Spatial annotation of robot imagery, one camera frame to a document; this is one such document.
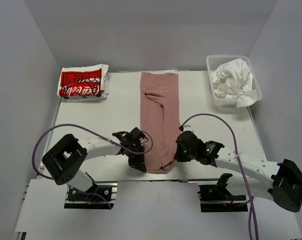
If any pink printed t shirt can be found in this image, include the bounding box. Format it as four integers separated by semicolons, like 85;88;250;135
140;72;180;174

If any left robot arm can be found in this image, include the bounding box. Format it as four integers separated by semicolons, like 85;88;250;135
42;126;154;200

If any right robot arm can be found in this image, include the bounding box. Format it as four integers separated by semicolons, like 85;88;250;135
174;131;302;213

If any folded red white t shirt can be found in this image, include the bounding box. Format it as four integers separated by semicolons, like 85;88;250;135
57;63;109;102

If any white crumpled t shirt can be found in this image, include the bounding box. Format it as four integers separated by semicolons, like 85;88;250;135
211;58;258;108

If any white perforated plastic basket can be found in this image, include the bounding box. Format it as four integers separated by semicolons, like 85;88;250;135
206;55;263;107

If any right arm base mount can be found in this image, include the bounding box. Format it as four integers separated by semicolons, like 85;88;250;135
197;173;248;213

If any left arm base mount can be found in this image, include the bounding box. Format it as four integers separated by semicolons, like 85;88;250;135
64;182;118;210

